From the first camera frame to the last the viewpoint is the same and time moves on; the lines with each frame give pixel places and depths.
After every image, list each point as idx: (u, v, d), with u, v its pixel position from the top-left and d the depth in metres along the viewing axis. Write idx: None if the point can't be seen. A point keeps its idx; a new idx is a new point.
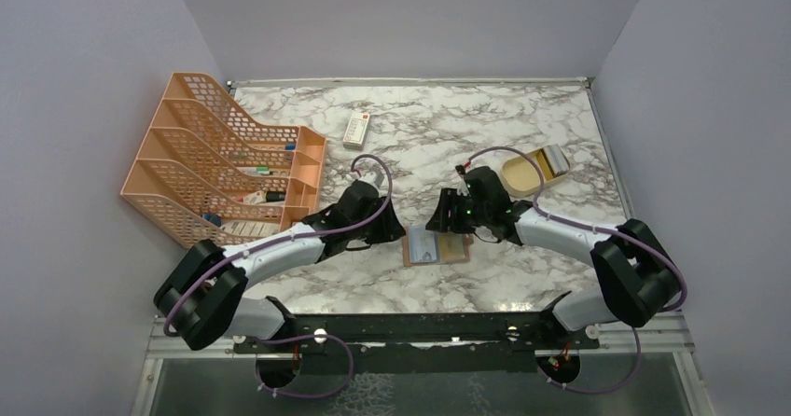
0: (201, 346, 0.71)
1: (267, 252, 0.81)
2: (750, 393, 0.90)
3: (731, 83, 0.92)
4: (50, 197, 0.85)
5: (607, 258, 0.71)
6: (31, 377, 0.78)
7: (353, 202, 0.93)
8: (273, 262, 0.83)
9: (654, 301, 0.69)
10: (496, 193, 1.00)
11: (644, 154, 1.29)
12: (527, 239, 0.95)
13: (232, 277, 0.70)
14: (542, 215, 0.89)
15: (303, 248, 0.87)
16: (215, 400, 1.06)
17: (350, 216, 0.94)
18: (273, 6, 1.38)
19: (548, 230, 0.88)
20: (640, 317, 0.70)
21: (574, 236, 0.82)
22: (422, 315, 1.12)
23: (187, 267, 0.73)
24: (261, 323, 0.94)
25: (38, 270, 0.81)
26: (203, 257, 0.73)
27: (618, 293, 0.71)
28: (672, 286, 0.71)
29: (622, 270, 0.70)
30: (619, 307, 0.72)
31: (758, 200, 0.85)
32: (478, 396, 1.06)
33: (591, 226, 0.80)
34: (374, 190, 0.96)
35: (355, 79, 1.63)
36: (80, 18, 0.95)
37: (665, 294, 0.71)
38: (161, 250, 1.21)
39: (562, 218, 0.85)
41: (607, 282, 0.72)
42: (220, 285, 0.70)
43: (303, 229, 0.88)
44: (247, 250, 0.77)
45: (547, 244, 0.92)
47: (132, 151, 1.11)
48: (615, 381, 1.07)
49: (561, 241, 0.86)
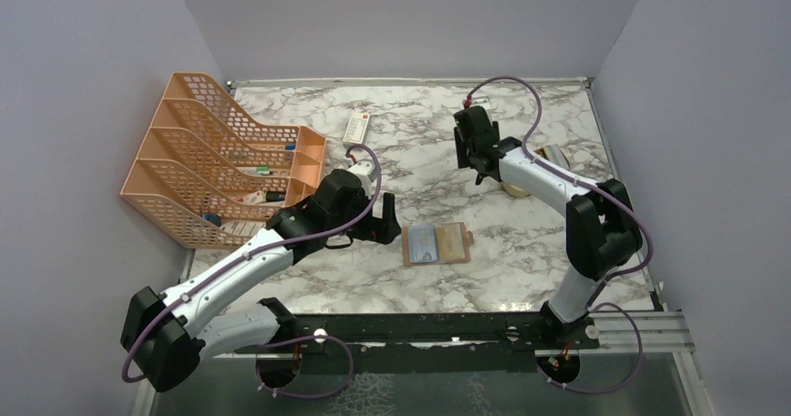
0: (179, 378, 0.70)
1: (214, 287, 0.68)
2: (749, 393, 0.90)
3: (730, 83, 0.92)
4: (50, 196, 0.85)
5: (579, 212, 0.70)
6: (34, 377, 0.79)
7: (332, 195, 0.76)
8: (231, 293, 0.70)
9: (612, 256, 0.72)
10: (482, 129, 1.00)
11: (644, 154, 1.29)
12: (506, 179, 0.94)
13: (169, 338, 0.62)
14: (527, 159, 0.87)
15: (266, 265, 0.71)
16: (215, 400, 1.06)
17: (329, 212, 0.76)
18: (273, 6, 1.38)
19: (526, 174, 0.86)
20: (595, 269, 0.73)
21: (553, 186, 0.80)
22: (422, 315, 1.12)
23: (133, 315, 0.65)
24: (255, 334, 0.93)
25: (39, 270, 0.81)
26: (145, 308, 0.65)
27: (582, 245, 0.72)
28: (629, 247, 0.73)
29: (590, 226, 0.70)
30: (579, 257, 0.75)
31: (757, 200, 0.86)
32: (479, 396, 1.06)
33: (574, 178, 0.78)
34: (356, 181, 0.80)
35: (354, 79, 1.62)
36: (80, 18, 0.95)
37: (623, 251, 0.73)
38: (161, 250, 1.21)
39: (547, 166, 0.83)
41: (574, 232, 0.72)
42: (163, 342, 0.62)
43: (263, 242, 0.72)
44: (187, 296, 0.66)
45: (522, 187, 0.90)
47: (132, 151, 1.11)
48: (616, 381, 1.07)
49: (537, 186, 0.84)
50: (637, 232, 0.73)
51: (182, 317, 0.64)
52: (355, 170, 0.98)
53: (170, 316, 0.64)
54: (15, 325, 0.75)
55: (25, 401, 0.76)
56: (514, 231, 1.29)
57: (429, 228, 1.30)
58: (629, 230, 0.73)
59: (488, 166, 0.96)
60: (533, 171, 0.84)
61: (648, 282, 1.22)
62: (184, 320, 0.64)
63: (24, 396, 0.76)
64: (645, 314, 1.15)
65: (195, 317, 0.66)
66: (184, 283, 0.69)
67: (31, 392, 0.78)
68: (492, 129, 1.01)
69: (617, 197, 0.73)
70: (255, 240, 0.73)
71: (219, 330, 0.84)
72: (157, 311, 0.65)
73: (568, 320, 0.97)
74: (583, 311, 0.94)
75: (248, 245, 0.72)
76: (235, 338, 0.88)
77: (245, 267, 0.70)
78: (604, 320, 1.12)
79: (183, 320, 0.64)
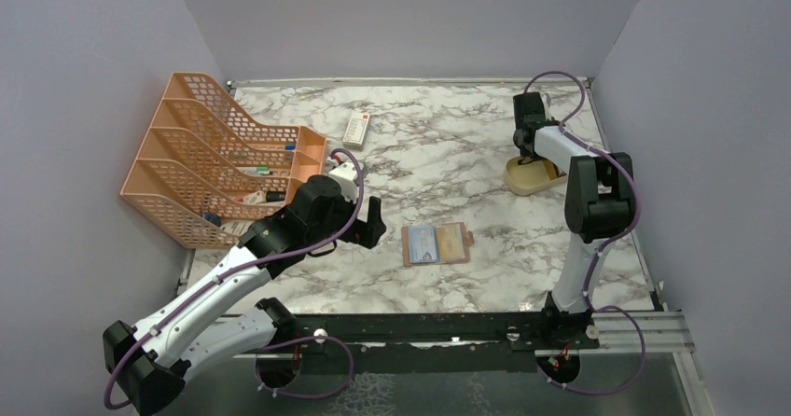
0: (161, 406, 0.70)
1: (184, 316, 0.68)
2: (750, 394, 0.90)
3: (730, 82, 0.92)
4: (50, 196, 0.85)
5: (579, 165, 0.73)
6: (34, 378, 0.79)
7: (309, 203, 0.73)
8: (203, 319, 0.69)
9: (601, 217, 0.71)
10: (533, 108, 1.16)
11: (644, 154, 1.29)
12: (538, 148, 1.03)
13: (144, 369, 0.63)
14: (559, 131, 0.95)
15: (240, 286, 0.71)
16: (215, 401, 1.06)
17: (307, 222, 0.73)
18: (273, 6, 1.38)
19: (555, 144, 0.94)
20: (582, 226, 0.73)
21: (571, 151, 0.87)
22: (422, 315, 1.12)
23: (107, 350, 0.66)
24: (246, 342, 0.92)
25: (37, 270, 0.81)
26: (117, 342, 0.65)
27: (575, 201, 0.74)
28: (619, 219, 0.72)
29: (588, 181, 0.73)
30: (572, 214, 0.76)
31: (758, 200, 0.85)
32: (479, 396, 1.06)
33: (589, 145, 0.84)
34: (336, 187, 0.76)
35: (355, 79, 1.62)
36: (79, 17, 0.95)
37: (615, 219, 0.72)
38: (161, 250, 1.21)
39: (573, 138, 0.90)
41: (572, 187, 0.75)
42: (135, 379, 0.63)
43: (235, 261, 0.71)
44: (156, 329, 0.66)
45: (550, 157, 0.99)
47: (132, 151, 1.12)
48: (616, 383, 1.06)
49: (562, 154, 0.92)
50: (633, 207, 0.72)
51: (152, 352, 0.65)
52: (338, 172, 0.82)
53: (140, 352, 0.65)
54: (16, 325, 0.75)
55: (27, 401, 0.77)
56: (514, 231, 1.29)
57: (428, 228, 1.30)
58: (624, 201, 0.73)
59: (524, 138, 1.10)
60: (561, 141, 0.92)
61: (648, 282, 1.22)
62: (154, 354, 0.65)
63: (25, 396, 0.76)
64: (645, 314, 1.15)
65: (167, 350, 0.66)
66: (156, 314, 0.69)
67: (32, 392, 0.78)
68: (542, 109, 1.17)
69: (622, 167, 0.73)
70: (228, 259, 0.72)
71: (207, 347, 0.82)
72: (129, 346, 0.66)
73: (566, 308, 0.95)
74: (581, 298, 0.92)
75: (221, 267, 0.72)
76: (228, 348, 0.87)
77: (216, 292, 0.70)
78: (604, 320, 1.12)
79: (153, 353, 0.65)
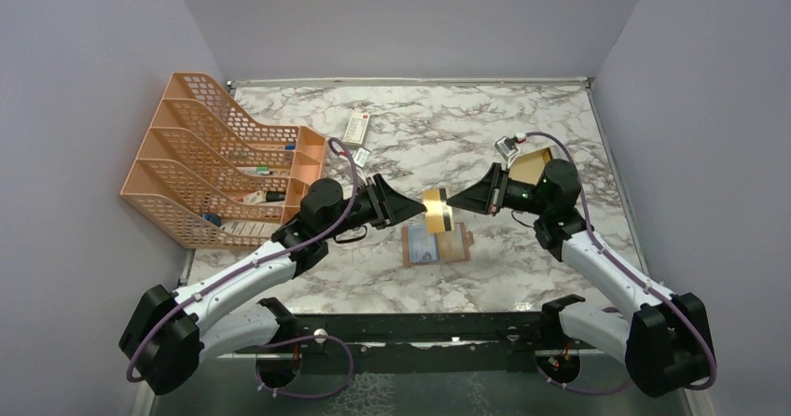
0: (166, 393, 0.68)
1: (223, 290, 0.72)
2: (750, 395, 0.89)
3: (731, 82, 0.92)
4: (50, 194, 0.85)
5: (647, 326, 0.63)
6: (35, 376, 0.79)
7: (312, 214, 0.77)
8: (237, 298, 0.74)
9: (675, 375, 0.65)
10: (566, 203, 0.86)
11: (644, 154, 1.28)
12: (567, 259, 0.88)
13: (183, 330, 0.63)
14: (595, 245, 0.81)
15: (272, 274, 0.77)
16: (215, 401, 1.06)
17: (318, 226, 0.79)
18: (273, 6, 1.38)
19: (595, 267, 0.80)
20: (658, 387, 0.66)
21: (622, 287, 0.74)
22: (422, 315, 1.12)
23: (141, 312, 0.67)
24: (248, 337, 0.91)
25: (38, 269, 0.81)
26: (156, 305, 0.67)
27: (644, 356, 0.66)
28: (698, 370, 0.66)
29: (660, 343, 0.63)
30: (637, 369, 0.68)
31: (757, 201, 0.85)
32: (478, 395, 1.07)
33: (645, 283, 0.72)
34: (336, 191, 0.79)
35: (355, 79, 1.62)
36: (77, 16, 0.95)
37: (691, 372, 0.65)
38: (161, 249, 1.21)
39: (619, 262, 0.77)
41: (640, 343, 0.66)
42: (169, 340, 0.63)
43: (270, 250, 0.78)
44: (200, 295, 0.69)
45: (582, 270, 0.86)
47: (133, 151, 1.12)
48: (615, 383, 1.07)
49: (603, 279, 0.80)
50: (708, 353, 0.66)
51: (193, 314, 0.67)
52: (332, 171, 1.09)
53: (182, 313, 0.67)
54: (16, 325, 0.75)
55: (25, 402, 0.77)
56: (513, 231, 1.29)
57: None
58: (698, 357, 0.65)
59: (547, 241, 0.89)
60: (603, 264, 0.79)
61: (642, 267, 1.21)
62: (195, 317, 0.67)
63: (25, 395, 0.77)
64: None
65: (205, 315, 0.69)
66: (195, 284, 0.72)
67: (32, 391, 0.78)
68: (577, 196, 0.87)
69: (690, 317, 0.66)
70: (261, 249, 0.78)
71: (217, 334, 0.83)
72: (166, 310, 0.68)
73: (572, 334, 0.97)
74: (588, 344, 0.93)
75: (256, 254, 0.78)
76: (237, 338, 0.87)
77: (254, 274, 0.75)
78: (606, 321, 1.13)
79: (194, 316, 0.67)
